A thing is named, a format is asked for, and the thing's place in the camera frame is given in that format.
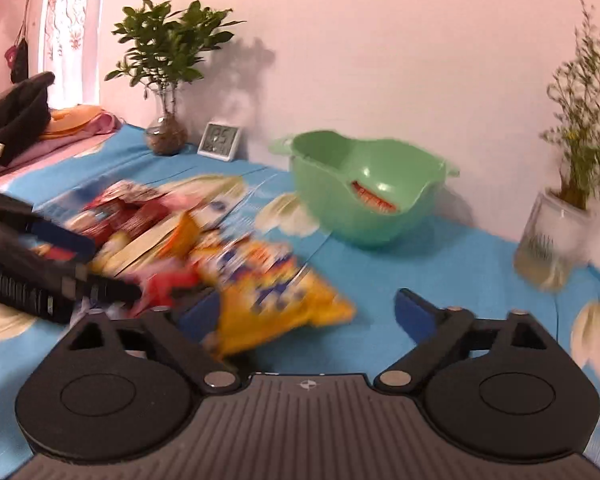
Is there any white blue-print snack packet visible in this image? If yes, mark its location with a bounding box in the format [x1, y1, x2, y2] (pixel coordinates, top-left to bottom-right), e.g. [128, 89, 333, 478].
[199, 194, 257, 227]

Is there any leafy plant in glass vase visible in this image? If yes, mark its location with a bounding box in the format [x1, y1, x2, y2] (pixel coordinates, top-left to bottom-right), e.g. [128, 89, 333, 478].
[105, 0, 246, 157]

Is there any red and white snack packet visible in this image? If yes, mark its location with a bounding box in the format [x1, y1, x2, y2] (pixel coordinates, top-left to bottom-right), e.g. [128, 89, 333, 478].
[82, 182, 168, 240]

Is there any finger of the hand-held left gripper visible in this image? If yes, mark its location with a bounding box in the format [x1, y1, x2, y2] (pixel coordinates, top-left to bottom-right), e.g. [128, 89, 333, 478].
[0, 207, 97, 264]
[70, 265, 143, 311]

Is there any white floral curtain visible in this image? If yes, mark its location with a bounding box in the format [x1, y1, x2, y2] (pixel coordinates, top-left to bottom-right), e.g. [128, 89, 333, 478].
[40, 0, 111, 108]

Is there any orange cloth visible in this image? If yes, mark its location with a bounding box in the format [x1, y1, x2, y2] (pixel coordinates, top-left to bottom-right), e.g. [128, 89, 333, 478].
[42, 105, 103, 136]

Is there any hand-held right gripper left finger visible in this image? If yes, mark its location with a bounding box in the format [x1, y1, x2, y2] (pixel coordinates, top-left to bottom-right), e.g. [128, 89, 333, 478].
[66, 290, 242, 394]

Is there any dark hanging garment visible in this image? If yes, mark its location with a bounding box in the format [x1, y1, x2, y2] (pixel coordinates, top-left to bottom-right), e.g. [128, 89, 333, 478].
[5, 35, 31, 84]

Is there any white digital clock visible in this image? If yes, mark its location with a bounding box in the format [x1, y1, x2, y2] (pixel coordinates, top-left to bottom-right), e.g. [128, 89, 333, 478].
[197, 121, 241, 162]

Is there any small red snack packet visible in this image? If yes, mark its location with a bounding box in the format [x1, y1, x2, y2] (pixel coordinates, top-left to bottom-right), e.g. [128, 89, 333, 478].
[139, 269, 202, 308]

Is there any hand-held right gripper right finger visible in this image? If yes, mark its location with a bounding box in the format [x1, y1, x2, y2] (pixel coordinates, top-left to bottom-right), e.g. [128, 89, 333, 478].
[374, 287, 549, 394]

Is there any green plastic bowl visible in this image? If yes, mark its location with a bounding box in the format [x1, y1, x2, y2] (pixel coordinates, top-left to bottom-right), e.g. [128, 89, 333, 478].
[268, 130, 461, 248]

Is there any black cloth bag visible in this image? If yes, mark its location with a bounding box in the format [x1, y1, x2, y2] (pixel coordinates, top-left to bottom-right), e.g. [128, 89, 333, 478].
[0, 72, 56, 171]

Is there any blue floral tablecloth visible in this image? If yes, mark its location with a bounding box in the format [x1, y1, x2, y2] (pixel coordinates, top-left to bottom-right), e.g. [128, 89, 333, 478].
[0, 122, 600, 480]

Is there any wispy plant in clear pot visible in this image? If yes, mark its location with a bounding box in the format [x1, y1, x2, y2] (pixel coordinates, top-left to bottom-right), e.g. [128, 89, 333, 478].
[514, 0, 600, 291]

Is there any orange red snack packet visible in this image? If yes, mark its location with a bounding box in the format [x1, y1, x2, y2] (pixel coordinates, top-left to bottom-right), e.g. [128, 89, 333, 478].
[351, 181, 397, 213]

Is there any yellow snack bag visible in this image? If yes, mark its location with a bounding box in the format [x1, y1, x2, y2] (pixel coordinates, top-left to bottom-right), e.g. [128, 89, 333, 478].
[190, 237, 357, 361]

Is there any cream yellow snack packet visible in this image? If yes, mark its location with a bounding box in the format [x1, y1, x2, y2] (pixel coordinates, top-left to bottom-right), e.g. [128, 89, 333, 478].
[94, 220, 182, 272]

